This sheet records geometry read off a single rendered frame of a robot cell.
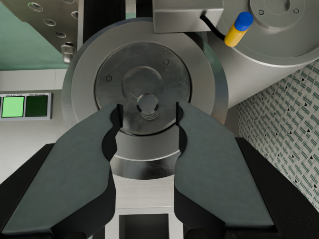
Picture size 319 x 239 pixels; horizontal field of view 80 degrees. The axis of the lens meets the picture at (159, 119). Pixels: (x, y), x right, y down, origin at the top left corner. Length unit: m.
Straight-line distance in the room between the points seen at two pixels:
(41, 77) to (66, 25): 3.03
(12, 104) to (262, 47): 0.56
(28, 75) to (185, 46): 3.51
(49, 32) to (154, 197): 0.45
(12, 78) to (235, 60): 3.67
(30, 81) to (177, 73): 3.47
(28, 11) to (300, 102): 0.48
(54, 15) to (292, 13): 0.41
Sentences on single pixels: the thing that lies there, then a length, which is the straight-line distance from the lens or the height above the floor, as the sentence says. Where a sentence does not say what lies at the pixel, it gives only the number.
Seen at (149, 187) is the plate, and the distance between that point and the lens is 0.49.
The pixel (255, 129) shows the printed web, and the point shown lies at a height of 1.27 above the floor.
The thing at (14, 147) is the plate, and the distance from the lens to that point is 0.60.
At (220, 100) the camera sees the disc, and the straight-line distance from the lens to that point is 0.18.
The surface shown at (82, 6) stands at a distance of 0.23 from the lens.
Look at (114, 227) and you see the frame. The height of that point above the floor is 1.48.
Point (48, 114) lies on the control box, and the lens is 0.56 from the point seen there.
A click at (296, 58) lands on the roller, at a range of 0.20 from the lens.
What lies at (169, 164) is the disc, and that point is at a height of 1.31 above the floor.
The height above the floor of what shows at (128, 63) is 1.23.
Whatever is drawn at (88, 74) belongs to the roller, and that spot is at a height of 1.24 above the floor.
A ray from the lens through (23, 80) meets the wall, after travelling 3.66.
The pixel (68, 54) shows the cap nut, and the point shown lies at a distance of 0.57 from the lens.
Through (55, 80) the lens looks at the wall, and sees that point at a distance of 3.39.
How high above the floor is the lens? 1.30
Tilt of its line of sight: 8 degrees down
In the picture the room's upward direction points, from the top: 178 degrees clockwise
